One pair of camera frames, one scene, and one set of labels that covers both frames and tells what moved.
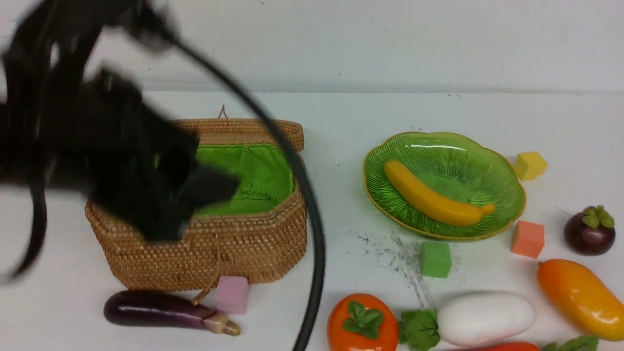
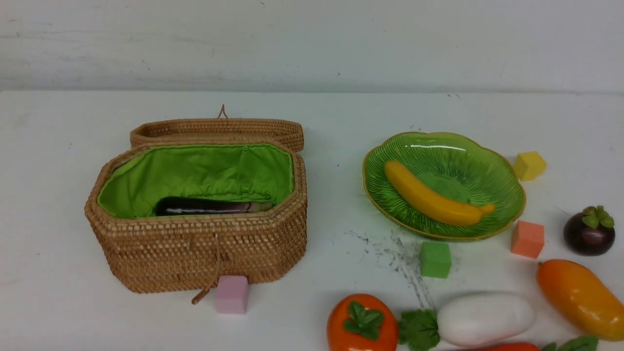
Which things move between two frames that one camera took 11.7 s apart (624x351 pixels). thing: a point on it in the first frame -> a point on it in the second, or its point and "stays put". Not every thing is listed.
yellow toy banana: (460, 213) stays put
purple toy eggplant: (167, 309) -> (194, 205)
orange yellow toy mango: (583, 297) stays put
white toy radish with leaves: (468, 320) stays put
